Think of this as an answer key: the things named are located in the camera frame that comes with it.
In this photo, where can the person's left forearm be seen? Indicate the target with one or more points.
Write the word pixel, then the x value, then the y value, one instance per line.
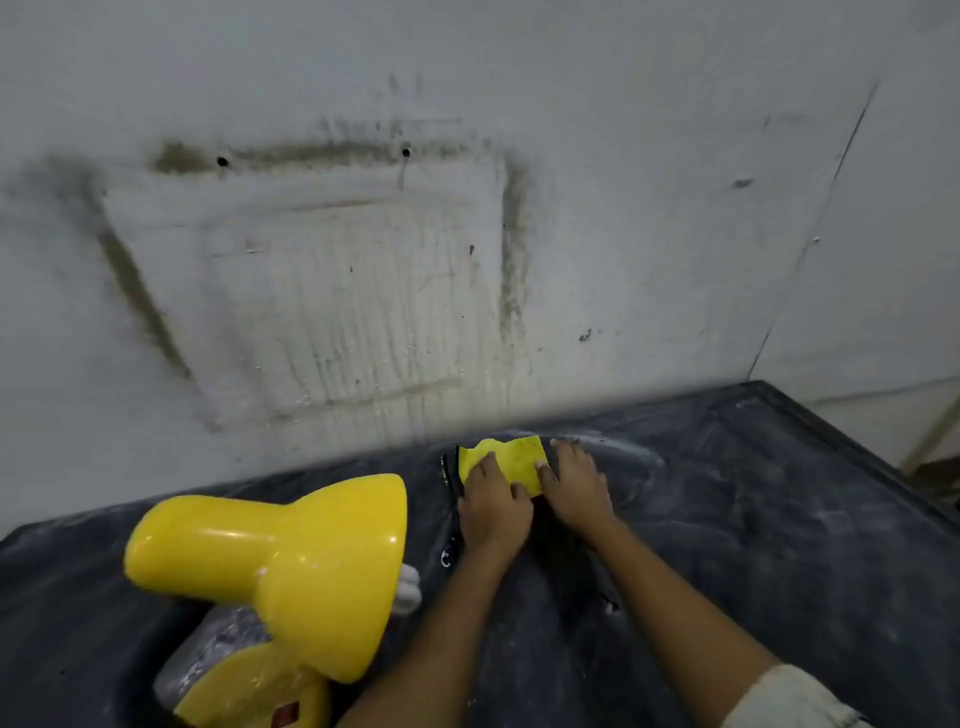
pixel 442 645

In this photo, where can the yellow and black cleaning cloth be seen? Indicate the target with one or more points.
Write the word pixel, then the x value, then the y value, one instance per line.
pixel 514 457

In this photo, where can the person's right forearm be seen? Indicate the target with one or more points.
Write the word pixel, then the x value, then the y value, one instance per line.
pixel 675 622

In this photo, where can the white sleeve cuff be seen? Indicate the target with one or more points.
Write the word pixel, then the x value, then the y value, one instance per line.
pixel 787 701

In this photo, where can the person's left hand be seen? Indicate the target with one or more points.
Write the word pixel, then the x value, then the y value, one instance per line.
pixel 491 514

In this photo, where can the person's right hand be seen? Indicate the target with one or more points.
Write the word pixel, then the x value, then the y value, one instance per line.
pixel 577 491

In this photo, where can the black table cover sheet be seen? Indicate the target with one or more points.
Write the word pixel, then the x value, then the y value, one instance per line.
pixel 750 540

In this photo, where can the yellow table lamp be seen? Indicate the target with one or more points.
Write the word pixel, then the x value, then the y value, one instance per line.
pixel 330 570

